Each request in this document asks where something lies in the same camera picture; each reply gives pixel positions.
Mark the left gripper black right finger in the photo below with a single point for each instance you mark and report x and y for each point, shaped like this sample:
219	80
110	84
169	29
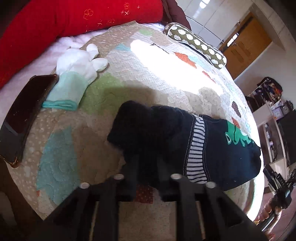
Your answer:
204	211

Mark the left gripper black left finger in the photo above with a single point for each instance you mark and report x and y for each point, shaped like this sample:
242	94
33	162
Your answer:
91	212

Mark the dark navy striped pants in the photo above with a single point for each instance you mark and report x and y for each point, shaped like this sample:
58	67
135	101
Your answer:
161	140

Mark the person right hand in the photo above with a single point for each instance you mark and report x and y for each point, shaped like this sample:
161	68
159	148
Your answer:
264	214

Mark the black television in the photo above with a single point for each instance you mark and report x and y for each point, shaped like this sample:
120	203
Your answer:
288	133

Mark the small purple clock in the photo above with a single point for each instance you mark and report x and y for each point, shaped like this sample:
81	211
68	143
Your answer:
277	113

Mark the white tv cabinet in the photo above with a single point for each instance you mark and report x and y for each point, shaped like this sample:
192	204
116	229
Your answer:
271	141

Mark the dark ornate mantel clock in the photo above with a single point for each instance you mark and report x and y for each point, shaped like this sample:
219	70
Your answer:
287	107

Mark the clothes shoe rack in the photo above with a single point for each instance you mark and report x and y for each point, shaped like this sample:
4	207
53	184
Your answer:
268	91

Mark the black smartphone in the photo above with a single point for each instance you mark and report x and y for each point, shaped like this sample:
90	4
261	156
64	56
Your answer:
22	114

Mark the white mint gloves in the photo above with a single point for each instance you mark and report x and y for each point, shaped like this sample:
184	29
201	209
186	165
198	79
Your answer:
76	69

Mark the green hedgehog pattern bolster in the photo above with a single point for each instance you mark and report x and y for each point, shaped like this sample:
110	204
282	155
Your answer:
182	34

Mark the wooden door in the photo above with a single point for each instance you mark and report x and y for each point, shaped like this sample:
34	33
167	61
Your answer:
244	45

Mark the patchwork heart quilt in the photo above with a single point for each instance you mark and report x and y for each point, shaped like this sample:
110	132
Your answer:
65	149

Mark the white glossy wardrobe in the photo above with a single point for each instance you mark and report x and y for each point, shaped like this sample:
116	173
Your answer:
214	20

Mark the red long bolster pillow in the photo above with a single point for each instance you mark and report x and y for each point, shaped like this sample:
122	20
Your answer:
40	23

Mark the dark maroon garment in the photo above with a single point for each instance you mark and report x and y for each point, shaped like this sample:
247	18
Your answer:
173	13

